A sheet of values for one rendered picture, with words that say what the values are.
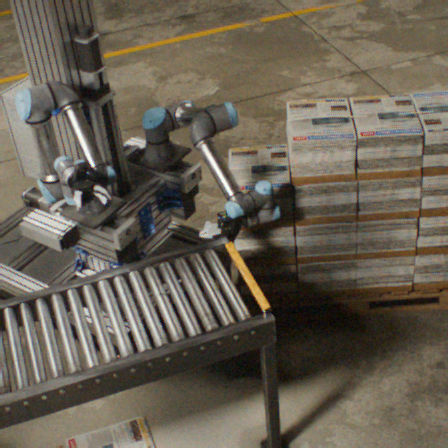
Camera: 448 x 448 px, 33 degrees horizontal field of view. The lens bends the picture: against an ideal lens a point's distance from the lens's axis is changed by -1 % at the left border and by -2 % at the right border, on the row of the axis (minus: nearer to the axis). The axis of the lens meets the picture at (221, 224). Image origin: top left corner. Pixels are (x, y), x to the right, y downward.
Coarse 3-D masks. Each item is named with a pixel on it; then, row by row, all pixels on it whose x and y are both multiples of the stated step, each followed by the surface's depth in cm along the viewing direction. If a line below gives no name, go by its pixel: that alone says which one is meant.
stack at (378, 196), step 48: (288, 192) 339; (336, 192) 339; (384, 192) 340; (432, 192) 339; (240, 240) 356; (288, 240) 356; (336, 240) 355; (384, 240) 355; (432, 240) 355; (240, 288) 375; (288, 288) 375; (336, 288) 374
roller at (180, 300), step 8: (160, 264) 308; (168, 264) 308; (168, 272) 303; (168, 280) 300; (176, 280) 300; (168, 288) 299; (176, 288) 295; (176, 296) 292; (184, 296) 292; (176, 304) 290; (184, 304) 287; (184, 312) 284; (192, 312) 285; (184, 320) 282; (192, 320) 280; (192, 328) 277; (200, 328) 278
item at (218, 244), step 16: (224, 240) 316; (160, 256) 312; (176, 256) 311; (224, 256) 318; (112, 272) 306; (128, 272) 306; (160, 272) 311; (176, 272) 314; (192, 272) 317; (48, 288) 302; (64, 288) 301; (80, 288) 302; (96, 288) 305; (112, 288) 308; (0, 304) 297; (16, 304) 296; (32, 304) 299; (48, 304) 301; (0, 320) 298
